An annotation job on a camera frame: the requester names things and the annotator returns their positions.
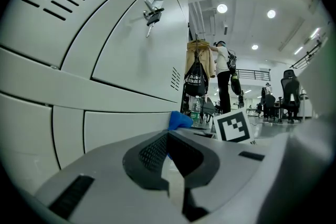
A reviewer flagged blue cloth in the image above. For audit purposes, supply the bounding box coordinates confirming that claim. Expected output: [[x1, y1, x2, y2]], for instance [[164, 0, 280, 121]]
[[167, 110, 194, 131]]

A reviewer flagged black key bunch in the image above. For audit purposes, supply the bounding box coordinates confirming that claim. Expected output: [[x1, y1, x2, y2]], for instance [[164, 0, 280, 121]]
[[143, 7, 165, 39]]

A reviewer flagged black metal railing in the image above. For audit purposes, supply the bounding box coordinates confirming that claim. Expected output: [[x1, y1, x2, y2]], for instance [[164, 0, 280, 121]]
[[236, 69, 271, 82], [290, 39, 323, 69]]

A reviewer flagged tan jacket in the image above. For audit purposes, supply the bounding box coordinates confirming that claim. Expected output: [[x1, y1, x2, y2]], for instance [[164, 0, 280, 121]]
[[185, 46, 216, 79]]

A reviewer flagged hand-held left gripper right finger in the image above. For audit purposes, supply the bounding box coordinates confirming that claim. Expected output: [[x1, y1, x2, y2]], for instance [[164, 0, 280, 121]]
[[167, 130, 288, 224]]

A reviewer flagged black office chair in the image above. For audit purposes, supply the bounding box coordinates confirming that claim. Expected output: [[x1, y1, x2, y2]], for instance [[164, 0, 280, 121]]
[[278, 69, 302, 124], [262, 93, 276, 121]]

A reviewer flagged clear plastic water bottle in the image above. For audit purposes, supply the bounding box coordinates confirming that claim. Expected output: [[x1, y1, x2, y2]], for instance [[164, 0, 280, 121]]
[[191, 95, 202, 128]]

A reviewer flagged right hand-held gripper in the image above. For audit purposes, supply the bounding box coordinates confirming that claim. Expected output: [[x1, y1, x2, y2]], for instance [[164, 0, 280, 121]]
[[181, 109, 255, 144]]

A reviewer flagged black drawstring bag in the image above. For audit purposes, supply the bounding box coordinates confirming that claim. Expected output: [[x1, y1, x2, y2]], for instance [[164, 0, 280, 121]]
[[184, 59, 209, 97]]

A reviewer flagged grey metal locker cabinet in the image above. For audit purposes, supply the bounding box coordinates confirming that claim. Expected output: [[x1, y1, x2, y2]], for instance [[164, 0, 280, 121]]
[[0, 0, 190, 192]]

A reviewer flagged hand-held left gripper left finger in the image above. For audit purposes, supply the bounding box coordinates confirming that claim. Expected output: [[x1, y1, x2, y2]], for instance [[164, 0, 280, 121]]
[[34, 130, 190, 224]]

